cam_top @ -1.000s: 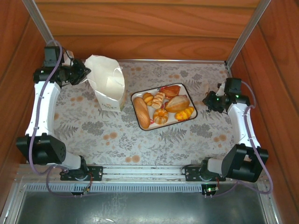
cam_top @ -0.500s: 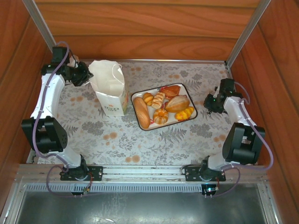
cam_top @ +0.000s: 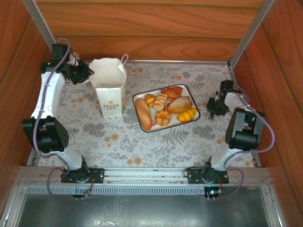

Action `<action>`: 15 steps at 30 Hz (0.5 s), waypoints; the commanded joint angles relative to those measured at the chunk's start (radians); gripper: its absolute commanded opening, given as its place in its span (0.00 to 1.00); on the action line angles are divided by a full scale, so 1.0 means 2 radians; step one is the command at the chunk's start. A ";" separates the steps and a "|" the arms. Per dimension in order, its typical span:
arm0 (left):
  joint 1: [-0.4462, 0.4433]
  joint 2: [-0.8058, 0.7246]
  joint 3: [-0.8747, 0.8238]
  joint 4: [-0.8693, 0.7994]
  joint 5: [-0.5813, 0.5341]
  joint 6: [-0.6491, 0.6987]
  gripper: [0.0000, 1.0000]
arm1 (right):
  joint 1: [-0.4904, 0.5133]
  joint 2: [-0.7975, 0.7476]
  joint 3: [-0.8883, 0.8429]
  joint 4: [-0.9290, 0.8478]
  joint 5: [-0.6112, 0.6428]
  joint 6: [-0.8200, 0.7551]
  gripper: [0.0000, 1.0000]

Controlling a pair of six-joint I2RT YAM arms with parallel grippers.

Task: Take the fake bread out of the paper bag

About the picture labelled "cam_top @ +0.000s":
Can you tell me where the wide aluminium mounting rail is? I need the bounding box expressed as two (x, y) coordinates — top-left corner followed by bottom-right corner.
(15, 166), (273, 186)

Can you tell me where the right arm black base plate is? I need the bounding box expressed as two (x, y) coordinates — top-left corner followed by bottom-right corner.
(187, 168), (230, 185)

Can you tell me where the yellow twisted fake bread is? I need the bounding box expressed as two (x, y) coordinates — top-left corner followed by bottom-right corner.
(177, 108), (197, 123)

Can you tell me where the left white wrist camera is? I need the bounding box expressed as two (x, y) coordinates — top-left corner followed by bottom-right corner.
(70, 51), (80, 65)

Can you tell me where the grey slotted cable duct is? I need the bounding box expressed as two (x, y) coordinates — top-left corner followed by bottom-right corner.
(25, 185), (206, 196)

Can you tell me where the striped twisted fake bread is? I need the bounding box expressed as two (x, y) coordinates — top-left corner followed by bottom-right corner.
(153, 93), (168, 111)

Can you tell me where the floral table mat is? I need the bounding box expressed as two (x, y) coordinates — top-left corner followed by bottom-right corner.
(37, 61), (258, 167)

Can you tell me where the reddish flaky fake pastry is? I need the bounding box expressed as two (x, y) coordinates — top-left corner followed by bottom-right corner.
(162, 86), (184, 100)

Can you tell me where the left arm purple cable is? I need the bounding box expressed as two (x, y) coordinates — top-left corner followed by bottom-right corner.
(33, 37), (105, 201)

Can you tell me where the aluminium frame bar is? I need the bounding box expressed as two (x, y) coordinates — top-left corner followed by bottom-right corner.
(0, 184), (28, 227)
(260, 185), (288, 227)

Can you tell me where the white paper bag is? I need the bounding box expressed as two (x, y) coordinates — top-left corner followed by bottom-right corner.
(89, 53), (130, 119)

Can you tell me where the oval brown fake loaf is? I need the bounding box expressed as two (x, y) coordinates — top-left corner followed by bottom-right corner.
(167, 96), (193, 115)

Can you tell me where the small board with green light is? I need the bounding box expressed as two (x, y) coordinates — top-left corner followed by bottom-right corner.
(205, 188), (223, 199)

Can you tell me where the shiny metal sheet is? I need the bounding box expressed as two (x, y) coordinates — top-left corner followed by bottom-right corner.
(16, 194), (273, 227)

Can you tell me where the long baguette fake bread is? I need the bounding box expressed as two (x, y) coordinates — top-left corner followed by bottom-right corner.
(134, 98), (153, 131)

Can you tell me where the small ridged fake bun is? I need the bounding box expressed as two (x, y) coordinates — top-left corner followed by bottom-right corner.
(144, 94), (156, 107)

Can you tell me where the ring shaped fake bread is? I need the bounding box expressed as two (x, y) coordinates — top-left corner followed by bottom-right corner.
(155, 110), (171, 126)

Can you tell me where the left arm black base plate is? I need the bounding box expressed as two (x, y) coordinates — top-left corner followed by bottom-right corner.
(61, 167), (105, 184)

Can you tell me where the strawberry print tray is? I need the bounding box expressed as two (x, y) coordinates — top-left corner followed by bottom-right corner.
(132, 84), (201, 133)

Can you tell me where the thin aluminium edge strip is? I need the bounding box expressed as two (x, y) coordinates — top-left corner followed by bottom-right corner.
(63, 60), (230, 65)

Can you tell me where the aluminium frame post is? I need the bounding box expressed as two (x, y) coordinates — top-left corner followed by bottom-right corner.
(228, 0), (276, 69)
(22, 0), (66, 67)

